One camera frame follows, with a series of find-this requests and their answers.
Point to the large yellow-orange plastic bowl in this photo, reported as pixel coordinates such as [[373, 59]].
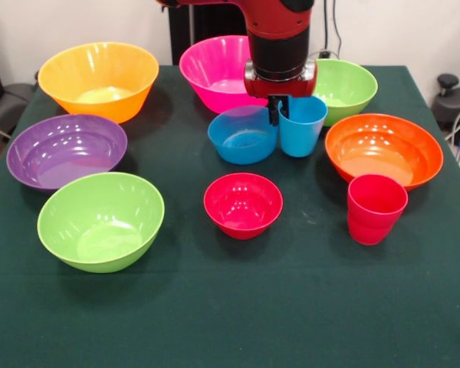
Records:
[[99, 65]]

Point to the black floor stand base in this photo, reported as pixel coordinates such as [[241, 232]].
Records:
[[452, 103]]

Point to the small red plastic bowl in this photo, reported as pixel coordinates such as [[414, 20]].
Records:
[[243, 207]]

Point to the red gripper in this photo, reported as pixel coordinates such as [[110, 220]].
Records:
[[280, 87]]

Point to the light green plastic bowl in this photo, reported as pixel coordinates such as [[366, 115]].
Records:
[[349, 88], [99, 218]]

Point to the dark green table cloth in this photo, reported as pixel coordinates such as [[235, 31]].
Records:
[[230, 306]]

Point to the shallow orange plastic bowl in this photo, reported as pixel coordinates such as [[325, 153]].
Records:
[[383, 151]]

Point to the black wall plug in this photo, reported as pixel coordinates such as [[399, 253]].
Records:
[[324, 54]]

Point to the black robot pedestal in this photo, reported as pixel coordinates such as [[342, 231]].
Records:
[[222, 27]]

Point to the blue plastic cup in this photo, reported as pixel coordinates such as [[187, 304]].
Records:
[[303, 134]]

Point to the small blue plastic bowl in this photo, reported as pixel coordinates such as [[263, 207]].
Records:
[[241, 153]]

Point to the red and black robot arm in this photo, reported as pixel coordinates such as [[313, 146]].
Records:
[[280, 23]]

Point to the shallow purple plastic bowl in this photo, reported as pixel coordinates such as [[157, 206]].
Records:
[[65, 149]]

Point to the red plastic cup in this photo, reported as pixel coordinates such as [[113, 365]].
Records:
[[372, 222]]

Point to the large pink plastic bowl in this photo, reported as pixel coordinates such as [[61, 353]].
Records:
[[214, 65]]

